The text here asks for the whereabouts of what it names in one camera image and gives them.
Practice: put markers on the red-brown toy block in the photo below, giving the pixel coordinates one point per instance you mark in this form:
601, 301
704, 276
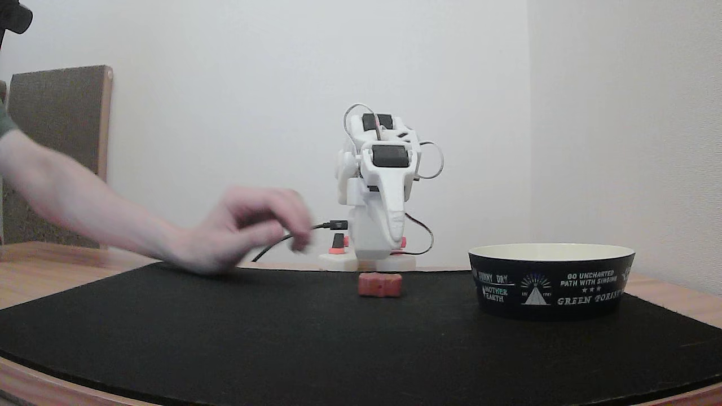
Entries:
379, 285

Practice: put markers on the dark printed bowl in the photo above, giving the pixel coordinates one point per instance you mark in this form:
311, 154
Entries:
550, 287

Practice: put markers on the person's hand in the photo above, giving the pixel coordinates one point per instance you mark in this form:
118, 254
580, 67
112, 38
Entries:
242, 225

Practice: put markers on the black desk mat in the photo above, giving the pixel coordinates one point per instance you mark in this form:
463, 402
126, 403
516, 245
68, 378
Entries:
316, 344

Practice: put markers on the brown framed panel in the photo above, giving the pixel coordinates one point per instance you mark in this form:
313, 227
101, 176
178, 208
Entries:
56, 124

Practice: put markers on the black device on stand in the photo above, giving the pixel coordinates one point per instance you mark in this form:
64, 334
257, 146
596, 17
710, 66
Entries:
14, 16

